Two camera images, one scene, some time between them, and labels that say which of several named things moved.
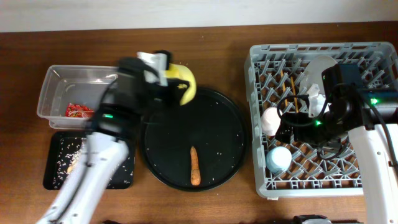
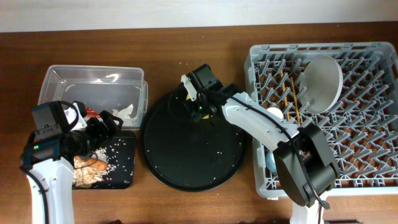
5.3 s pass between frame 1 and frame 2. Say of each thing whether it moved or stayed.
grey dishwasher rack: stayed
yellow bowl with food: moved
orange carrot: moved
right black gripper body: moved
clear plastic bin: stayed
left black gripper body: moved
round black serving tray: stayed
